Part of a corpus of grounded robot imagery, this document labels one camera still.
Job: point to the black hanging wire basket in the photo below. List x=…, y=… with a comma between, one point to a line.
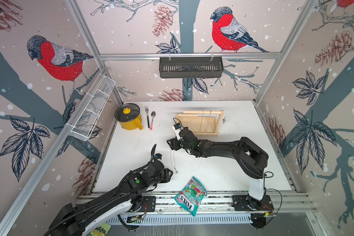
x=191, y=67

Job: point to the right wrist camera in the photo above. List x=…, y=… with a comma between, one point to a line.
x=177, y=129

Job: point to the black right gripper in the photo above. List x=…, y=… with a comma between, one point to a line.
x=173, y=141

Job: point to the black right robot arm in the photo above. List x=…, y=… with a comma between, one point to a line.
x=250, y=157

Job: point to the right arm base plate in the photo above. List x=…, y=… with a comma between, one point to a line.
x=247, y=203

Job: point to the wooden jewelry display stand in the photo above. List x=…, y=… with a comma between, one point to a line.
x=202, y=123

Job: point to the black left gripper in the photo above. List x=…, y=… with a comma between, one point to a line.
x=166, y=176

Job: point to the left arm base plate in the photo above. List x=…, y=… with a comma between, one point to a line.
x=143, y=204

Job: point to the fork with green handle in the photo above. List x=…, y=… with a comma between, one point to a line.
x=147, y=115

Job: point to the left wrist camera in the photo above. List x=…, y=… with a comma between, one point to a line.
x=156, y=156

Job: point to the yellow green paper packet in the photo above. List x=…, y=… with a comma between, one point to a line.
x=101, y=230

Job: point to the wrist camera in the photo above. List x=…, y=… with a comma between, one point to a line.
x=177, y=129
x=156, y=156

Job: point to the spoon with pink handle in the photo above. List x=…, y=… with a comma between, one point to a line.
x=153, y=114

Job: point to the white wire mesh shelf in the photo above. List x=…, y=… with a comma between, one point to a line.
x=83, y=128

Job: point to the green Foxs candy bag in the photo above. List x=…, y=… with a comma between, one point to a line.
x=191, y=196

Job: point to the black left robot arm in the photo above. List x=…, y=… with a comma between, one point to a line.
x=81, y=219

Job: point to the yellow pot with glass lid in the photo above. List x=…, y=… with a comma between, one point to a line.
x=129, y=116

